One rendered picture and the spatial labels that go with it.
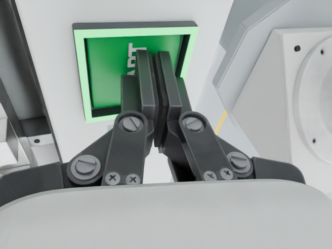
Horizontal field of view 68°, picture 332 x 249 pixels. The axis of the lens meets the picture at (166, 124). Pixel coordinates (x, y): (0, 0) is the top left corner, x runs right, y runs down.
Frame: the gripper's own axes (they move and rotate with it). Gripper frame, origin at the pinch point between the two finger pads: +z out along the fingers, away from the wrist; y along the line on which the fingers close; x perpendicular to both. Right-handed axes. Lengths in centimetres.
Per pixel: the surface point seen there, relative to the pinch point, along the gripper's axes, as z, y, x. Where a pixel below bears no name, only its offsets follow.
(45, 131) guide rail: 11.9, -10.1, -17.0
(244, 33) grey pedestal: 20.0, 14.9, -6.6
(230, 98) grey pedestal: 20.3, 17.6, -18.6
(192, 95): 2.9, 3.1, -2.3
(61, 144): 1.2, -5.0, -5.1
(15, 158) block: 5.3, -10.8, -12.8
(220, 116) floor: 118, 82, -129
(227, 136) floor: 122, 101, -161
